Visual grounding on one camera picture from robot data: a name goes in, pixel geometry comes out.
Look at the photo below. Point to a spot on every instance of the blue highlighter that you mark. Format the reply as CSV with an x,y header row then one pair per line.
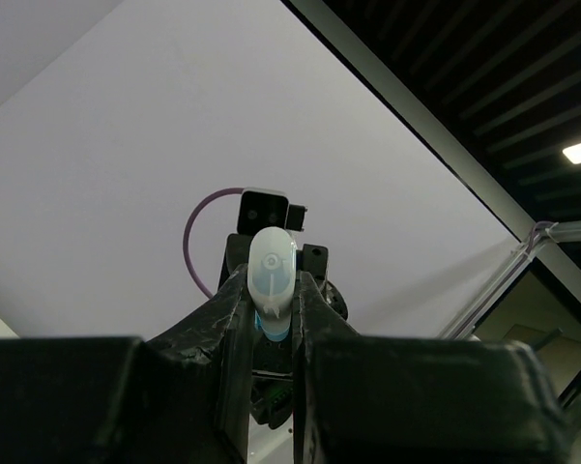
x,y
271,278

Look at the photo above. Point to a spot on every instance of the metal ceiling beam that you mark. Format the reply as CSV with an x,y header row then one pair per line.
x,y
501,79

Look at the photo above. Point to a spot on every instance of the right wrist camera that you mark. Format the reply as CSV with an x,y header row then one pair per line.
x,y
261,208

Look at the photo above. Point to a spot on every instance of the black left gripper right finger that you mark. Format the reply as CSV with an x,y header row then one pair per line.
x,y
373,399

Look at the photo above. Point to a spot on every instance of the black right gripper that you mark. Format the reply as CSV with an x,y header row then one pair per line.
x,y
271,398

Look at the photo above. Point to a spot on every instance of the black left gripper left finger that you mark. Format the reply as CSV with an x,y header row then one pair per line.
x,y
181,397

